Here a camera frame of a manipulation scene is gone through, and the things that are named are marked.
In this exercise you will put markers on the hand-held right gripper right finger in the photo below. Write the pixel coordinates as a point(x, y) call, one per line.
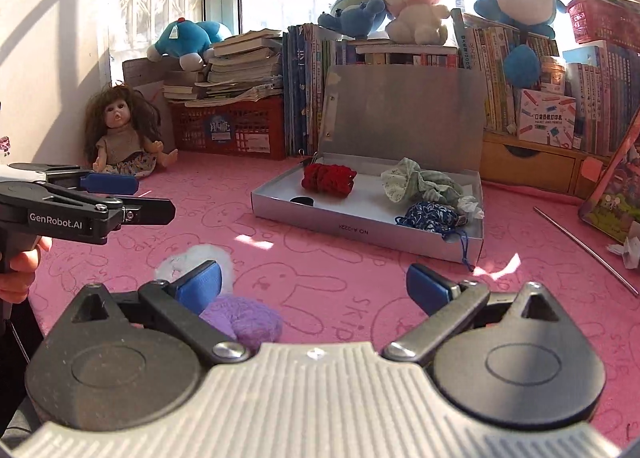
point(429, 287)

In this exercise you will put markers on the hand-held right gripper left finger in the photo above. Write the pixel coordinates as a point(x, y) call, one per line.
point(197, 287)

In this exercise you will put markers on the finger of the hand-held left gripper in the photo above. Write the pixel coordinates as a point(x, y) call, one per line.
point(150, 211)
point(112, 184)

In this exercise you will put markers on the white fluffy pouch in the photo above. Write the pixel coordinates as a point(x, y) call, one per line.
point(175, 263)

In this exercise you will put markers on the purple plush pouch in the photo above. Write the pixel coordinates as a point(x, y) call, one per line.
point(250, 321)

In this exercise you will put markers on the white tissue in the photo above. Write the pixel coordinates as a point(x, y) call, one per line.
point(470, 206)

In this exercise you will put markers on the green checkered cloth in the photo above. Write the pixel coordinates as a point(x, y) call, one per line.
point(430, 186)

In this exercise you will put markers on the black round cap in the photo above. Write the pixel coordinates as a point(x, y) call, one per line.
point(301, 201)

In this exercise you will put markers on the red crochet pouch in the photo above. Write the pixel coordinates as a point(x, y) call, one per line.
point(327, 178)

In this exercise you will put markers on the silver cardboard box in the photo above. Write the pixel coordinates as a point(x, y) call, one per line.
point(400, 108)

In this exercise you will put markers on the person's left hand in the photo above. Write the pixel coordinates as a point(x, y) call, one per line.
point(24, 263)

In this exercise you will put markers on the brown-haired doll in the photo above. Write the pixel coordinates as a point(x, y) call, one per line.
point(122, 143)

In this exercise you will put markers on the cardboard sheet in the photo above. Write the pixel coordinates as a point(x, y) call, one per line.
point(142, 73)

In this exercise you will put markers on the red plastic basket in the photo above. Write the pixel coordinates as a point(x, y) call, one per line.
point(250, 128)

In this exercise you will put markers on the thin metal rod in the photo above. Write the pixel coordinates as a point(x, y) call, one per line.
point(580, 243)

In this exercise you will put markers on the wooden drawer organizer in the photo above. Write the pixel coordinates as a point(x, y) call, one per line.
point(530, 163)

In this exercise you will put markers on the blue cat plush toy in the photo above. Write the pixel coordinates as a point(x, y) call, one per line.
point(182, 40)

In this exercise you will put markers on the stack of lying books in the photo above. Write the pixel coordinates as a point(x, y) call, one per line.
point(245, 67)

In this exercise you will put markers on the row of upright books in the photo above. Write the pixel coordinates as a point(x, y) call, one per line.
point(300, 87)

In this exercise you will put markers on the pink sticky note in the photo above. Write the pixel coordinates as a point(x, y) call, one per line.
point(591, 172)

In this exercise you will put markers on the white paper origami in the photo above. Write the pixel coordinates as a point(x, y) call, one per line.
point(625, 251)

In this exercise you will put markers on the white blue printed box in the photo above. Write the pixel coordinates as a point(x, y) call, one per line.
point(545, 118)

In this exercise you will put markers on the colourful picture book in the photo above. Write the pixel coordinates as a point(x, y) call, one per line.
point(618, 193)

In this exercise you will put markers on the small lidded jar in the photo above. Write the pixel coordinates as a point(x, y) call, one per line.
point(552, 75)

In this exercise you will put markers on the blue hippo plush toy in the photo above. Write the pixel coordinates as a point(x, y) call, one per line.
point(355, 13)

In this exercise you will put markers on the small red basket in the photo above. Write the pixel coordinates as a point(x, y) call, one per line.
point(605, 20)

